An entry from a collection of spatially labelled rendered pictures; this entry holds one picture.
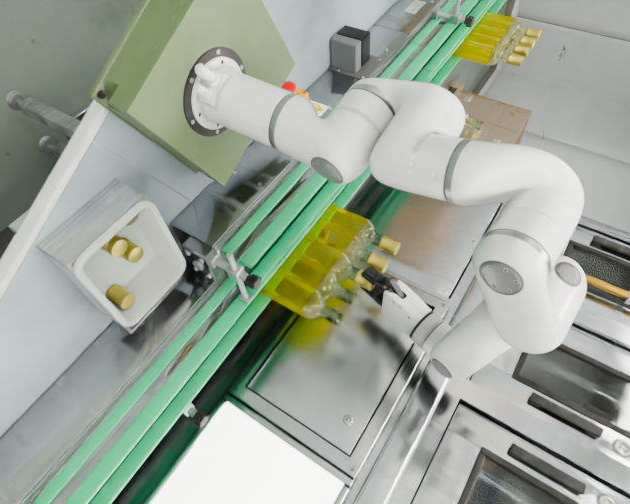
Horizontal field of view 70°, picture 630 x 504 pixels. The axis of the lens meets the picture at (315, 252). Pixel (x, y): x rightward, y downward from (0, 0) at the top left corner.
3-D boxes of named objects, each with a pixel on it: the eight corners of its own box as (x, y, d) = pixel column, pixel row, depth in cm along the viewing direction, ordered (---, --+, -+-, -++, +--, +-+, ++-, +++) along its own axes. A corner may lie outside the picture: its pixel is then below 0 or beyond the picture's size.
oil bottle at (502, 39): (443, 44, 161) (522, 64, 151) (445, 28, 157) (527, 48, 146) (449, 36, 164) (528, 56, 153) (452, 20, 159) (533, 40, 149)
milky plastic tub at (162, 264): (99, 311, 91) (129, 332, 88) (35, 246, 73) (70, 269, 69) (160, 250, 99) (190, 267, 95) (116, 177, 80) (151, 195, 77)
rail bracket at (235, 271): (217, 289, 100) (262, 315, 96) (196, 244, 87) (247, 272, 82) (226, 279, 102) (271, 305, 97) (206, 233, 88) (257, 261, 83)
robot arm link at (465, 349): (513, 273, 73) (459, 317, 92) (463, 319, 68) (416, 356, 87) (554, 312, 71) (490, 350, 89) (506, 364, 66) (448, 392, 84)
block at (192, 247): (191, 271, 101) (215, 285, 99) (178, 246, 94) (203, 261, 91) (202, 260, 103) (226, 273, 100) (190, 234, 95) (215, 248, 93)
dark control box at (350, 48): (329, 65, 127) (355, 73, 124) (328, 38, 120) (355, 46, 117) (344, 51, 131) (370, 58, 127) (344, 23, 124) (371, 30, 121)
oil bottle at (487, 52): (436, 52, 159) (516, 73, 148) (438, 36, 154) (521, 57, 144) (443, 44, 161) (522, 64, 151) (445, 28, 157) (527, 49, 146)
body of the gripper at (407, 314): (434, 329, 101) (397, 297, 106) (442, 306, 93) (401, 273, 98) (411, 350, 99) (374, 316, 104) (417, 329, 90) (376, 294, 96)
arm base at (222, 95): (167, 107, 72) (241, 141, 67) (198, 32, 71) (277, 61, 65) (221, 136, 87) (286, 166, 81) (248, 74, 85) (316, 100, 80)
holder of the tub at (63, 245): (110, 321, 95) (136, 339, 93) (35, 244, 73) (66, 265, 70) (167, 263, 103) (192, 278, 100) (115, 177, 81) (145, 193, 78)
